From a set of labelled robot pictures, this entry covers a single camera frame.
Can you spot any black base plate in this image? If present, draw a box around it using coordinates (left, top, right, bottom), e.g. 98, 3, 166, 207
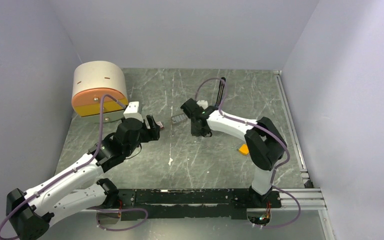
97, 188, 282, 221

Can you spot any blue stapler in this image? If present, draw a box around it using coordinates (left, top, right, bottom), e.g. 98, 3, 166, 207
214, 77, 226, 108

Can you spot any aluminium front rail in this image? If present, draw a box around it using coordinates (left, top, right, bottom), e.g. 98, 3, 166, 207
34, 187, 327, 213

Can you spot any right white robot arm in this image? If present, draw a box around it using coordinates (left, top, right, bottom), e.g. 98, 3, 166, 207
180, 98, 287, 207

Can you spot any red white staple box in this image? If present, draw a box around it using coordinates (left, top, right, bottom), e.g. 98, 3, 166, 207
156, 121, 164, 130

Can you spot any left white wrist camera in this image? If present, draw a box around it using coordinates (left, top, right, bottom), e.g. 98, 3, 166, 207
123, 101, 144, 123

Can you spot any staple tray with staples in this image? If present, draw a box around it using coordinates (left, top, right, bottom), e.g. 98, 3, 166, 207
170, 113, 189, 125

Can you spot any beige drawer cabinet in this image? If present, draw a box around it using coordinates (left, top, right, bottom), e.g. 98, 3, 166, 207
71, 60, 129, 124

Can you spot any aluminium side rail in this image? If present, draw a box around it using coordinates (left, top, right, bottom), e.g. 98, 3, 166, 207
273, 70, 314, 189

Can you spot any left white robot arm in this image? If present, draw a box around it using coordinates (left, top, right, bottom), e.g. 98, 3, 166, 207
5, 115, 161, 240

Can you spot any orange yellow block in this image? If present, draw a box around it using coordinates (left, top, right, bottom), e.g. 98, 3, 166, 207
237, 144, 250, 156

